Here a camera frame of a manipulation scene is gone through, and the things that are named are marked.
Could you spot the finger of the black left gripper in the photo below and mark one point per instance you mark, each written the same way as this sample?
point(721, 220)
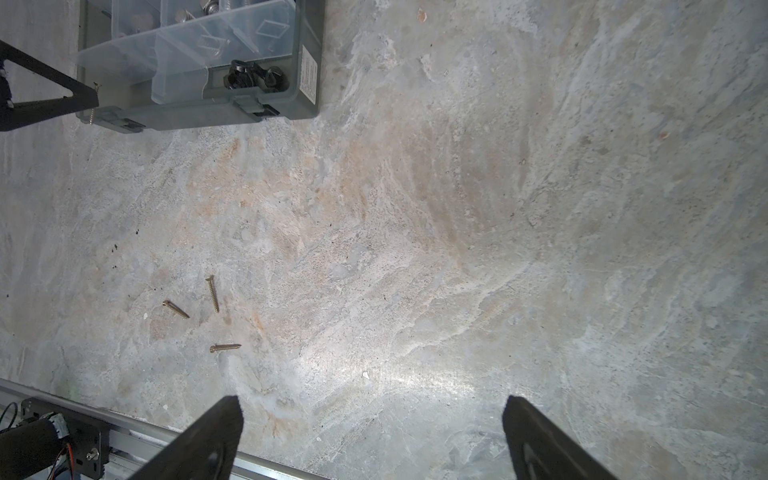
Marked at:
point(17, 115)
point(26, 61)

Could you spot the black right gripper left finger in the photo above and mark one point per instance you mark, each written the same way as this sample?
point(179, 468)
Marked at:
point(205, 450)

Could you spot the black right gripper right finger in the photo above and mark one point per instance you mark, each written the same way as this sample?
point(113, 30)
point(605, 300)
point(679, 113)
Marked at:
point(539, 449)

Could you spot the small brass screw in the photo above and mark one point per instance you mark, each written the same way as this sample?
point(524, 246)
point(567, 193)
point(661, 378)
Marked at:
point(210, 280)
point(224, 347)
point(172, 306)

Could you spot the black wing nut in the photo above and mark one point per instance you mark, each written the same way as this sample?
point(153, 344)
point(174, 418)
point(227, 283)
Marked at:
point(241, 74)
point(273, 79)

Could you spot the green plastic organizer box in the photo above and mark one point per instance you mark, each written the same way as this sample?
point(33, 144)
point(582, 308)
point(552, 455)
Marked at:
point(159, 65)

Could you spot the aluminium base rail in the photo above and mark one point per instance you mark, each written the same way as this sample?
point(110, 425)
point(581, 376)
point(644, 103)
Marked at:
point(134, 442)

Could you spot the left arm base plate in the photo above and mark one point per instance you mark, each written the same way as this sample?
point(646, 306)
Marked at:
point(85, 435)

